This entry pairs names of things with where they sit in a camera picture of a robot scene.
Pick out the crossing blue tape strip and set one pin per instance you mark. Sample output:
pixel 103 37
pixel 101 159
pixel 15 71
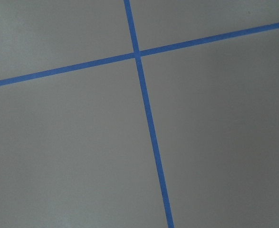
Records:
pixel 146 52

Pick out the long blue tape strip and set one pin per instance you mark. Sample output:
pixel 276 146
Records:
pixel 149 115

